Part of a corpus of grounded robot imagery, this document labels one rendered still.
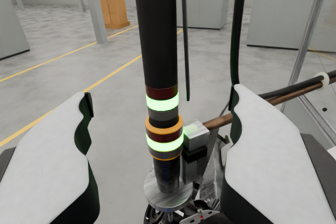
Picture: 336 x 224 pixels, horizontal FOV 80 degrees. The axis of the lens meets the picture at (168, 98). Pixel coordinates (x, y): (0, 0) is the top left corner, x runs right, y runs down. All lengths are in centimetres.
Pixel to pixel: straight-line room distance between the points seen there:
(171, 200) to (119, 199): 180
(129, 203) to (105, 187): 31
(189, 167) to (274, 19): 549
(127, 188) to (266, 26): 484
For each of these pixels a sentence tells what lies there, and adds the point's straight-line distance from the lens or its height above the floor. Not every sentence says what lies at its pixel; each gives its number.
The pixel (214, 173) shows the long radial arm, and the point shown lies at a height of 114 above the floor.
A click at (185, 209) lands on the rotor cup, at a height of 124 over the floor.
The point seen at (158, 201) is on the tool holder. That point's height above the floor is 146.
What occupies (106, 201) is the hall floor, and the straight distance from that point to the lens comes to 211.
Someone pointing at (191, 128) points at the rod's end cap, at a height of 155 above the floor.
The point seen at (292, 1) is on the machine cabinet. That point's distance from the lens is 565.
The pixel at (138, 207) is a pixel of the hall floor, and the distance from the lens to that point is 201.
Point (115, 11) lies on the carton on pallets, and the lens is 844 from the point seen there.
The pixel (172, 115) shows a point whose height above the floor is 159.
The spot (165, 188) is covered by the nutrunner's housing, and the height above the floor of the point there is 147.
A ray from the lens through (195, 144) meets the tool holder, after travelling 26.
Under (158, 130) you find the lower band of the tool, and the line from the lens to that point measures 22.
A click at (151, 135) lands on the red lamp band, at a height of 157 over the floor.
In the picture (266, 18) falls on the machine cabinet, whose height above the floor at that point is 71.
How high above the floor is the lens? 172
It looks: 32 degrees down
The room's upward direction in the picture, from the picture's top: 3 degrees counter-clockwise
